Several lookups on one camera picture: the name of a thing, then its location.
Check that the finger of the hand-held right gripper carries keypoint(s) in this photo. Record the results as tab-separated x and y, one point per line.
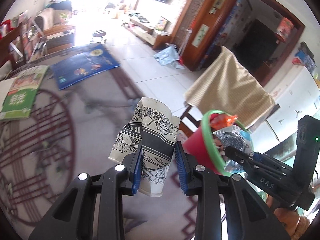
261	156
237	153

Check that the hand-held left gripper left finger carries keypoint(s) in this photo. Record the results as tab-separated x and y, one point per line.
137	172

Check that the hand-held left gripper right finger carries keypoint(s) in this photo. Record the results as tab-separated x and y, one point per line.
181	171

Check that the blue wrapper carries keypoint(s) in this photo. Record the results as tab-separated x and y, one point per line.
235	137

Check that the red bin green rim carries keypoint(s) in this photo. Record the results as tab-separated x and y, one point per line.
197	145

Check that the orange plastic bag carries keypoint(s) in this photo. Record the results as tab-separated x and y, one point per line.
223	120

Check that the floral paper cup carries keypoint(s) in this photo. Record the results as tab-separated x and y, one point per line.
150	130

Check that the person's right forearm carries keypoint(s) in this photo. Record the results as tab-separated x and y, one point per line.
302	233

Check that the person's right hand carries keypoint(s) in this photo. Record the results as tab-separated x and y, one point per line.
285	216

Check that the silver foil wrapper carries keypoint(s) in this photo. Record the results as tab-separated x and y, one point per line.
232	167

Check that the brown wooden chair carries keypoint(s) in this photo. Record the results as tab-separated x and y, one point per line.
188	120

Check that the beige checked cloth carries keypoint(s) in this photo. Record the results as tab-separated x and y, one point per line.
230	87

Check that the white refrigerator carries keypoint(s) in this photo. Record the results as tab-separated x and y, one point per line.
287	92

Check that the light blue plastic bag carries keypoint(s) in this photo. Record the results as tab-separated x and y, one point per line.
166	56

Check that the tall blue printed box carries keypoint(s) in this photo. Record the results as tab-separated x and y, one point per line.
220	37

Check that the blue flat box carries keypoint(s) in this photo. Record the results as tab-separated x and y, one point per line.
85	65

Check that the red lantern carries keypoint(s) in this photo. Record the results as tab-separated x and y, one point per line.
285	28

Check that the green book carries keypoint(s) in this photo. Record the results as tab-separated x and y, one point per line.
21	95

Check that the wooden television cabinet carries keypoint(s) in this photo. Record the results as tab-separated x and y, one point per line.
147	31

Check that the brown rolling stool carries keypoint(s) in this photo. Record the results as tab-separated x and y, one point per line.
98	33

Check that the colourful framed picture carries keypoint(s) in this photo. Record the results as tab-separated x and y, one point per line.
162	23

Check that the wooden sofa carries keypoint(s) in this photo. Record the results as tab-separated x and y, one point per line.
56	30

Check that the book rack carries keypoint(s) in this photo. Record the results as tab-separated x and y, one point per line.
28	40

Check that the dark wooden chair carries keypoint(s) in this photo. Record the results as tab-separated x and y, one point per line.
5	52

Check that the red plastic bag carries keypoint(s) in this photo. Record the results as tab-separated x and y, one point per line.
4	27

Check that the bamboo wall picture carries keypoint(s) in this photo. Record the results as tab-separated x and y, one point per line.
201	36

